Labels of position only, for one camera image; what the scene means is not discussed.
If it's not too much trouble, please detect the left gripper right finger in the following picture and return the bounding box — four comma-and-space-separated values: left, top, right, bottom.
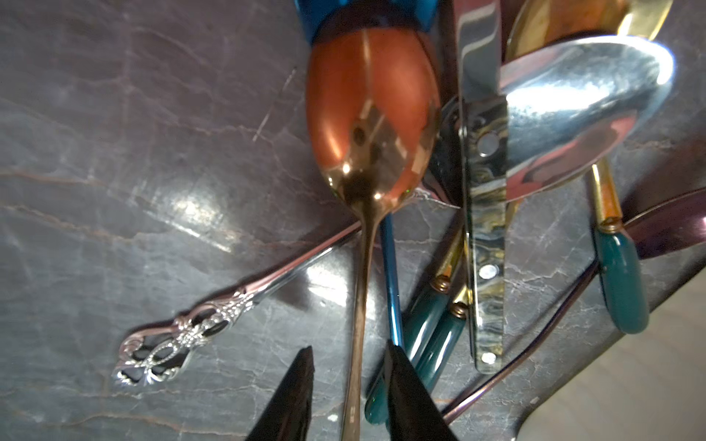
384, 340, 457, 441

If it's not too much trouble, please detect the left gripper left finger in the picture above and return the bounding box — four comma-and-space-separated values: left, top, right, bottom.
246, 345, 314, 441

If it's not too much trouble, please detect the white rectangular storage box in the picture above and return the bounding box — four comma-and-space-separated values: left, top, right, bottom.
518, 272, 705, 440

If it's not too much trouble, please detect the copper rose gold spoon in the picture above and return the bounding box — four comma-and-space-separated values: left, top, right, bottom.
305, 24, 442, 441

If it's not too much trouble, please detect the blue metallic handle utensil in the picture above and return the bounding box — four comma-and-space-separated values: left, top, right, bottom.
291, 0, 442, 354

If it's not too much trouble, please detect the ornate silver spoon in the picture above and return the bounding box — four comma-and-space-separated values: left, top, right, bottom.
113, 222, 360, 387

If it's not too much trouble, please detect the large mirror steel spoon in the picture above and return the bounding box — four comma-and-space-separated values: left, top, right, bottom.
424, 34, 678, 206

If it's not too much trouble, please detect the gold spoon green handle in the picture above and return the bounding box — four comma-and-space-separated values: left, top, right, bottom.
506, 0, 673, 334

